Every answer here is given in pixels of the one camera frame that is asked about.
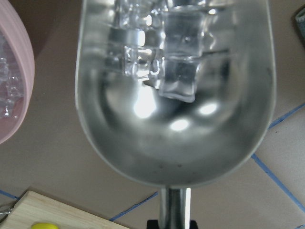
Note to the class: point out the grey yellow cloth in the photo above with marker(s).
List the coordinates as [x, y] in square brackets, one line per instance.
[300, 21]

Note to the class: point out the half lemon slice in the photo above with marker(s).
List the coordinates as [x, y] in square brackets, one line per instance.
[44, 225]

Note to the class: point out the pile of clear ice cubes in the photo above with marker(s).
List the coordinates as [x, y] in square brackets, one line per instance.
[11, 84]

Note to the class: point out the stainless steel ice scoop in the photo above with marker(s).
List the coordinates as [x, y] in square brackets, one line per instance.
[168, 143]

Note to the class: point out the pink bowl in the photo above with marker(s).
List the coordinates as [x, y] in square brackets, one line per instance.
[12, 27]

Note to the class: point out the wooden cutting board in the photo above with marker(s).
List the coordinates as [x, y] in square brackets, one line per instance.
[35, 208]

